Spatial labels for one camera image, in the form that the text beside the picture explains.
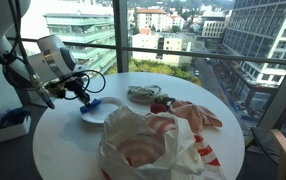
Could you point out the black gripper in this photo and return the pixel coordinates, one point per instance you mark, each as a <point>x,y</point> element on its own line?
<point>73,87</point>

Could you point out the blue sponge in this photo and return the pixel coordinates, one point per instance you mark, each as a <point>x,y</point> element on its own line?
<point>93,105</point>

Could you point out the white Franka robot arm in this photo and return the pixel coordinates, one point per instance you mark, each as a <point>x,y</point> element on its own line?
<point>3,40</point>

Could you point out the white paper plate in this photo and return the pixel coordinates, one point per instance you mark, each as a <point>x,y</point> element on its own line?
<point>99,113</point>

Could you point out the crumpled grey wrapper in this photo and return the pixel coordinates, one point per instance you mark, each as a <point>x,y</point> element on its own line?
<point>143,93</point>

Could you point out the red strawberry toy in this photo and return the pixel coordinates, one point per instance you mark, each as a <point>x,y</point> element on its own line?
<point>158,108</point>

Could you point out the green toy piece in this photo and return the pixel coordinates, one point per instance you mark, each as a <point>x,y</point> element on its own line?
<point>164,99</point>

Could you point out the white box with blue items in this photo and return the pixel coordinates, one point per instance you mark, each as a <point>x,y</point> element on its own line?
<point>6,128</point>

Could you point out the white red plastic bag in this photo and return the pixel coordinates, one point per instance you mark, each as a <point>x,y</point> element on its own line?
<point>156,150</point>

